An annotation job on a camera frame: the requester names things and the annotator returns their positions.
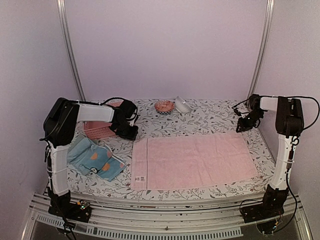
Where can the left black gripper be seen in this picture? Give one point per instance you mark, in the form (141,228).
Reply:
(131,136)

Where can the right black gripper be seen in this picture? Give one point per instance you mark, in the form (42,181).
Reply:
(244,127)

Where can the pink plastic basket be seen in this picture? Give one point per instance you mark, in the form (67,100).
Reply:
(100,130)

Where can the pink terry towel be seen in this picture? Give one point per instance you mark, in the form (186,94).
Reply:
(187,162)

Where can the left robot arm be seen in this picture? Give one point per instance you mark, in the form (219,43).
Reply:
(60,126)

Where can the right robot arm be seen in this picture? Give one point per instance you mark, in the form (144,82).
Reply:
(289,124)

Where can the red patterned bowl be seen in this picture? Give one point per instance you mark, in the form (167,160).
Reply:
(164,107)

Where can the white tipped bowl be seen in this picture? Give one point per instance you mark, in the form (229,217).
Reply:
(182,106)

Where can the blue patterned towel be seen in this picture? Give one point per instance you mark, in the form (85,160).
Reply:
(90,158)

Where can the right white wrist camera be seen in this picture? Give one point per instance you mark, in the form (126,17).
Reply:
(240,110)

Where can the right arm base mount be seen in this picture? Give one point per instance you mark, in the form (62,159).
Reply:
(265,210)

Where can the front aluminium rail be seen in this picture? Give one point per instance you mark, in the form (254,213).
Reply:
(202,219)

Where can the right aluminium frame post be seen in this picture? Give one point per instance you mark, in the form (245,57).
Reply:
(270,4)

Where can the aluminium frame post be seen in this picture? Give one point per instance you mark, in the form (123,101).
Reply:
(62,13)
(270,4)

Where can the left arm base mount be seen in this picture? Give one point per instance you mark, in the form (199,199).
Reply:
(62,206)

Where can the left aluminium frame post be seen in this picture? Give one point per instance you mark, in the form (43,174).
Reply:
(62,13)

